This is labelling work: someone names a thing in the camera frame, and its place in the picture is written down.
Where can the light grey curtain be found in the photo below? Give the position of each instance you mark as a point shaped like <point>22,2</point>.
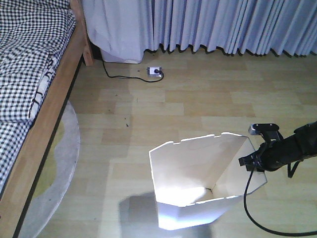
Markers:
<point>124,29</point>

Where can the grey round rug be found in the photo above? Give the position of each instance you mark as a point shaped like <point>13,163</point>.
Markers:
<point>56,175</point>

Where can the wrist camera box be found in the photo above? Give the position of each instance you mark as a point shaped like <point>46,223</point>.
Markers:
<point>268,131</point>

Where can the white trash bin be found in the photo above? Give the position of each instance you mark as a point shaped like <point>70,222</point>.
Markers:
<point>198,179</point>

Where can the white floor power socket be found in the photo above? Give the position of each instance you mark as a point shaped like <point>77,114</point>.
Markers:
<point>154,71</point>

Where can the wooden bed frame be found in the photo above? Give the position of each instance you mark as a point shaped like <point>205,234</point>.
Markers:
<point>27,169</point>

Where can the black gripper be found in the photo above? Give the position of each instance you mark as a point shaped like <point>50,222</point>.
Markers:
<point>268,158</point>

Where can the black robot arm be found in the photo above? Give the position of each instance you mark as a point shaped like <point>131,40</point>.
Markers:
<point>303,143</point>

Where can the black white checkered bedding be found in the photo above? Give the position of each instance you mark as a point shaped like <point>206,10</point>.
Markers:
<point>33,37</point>

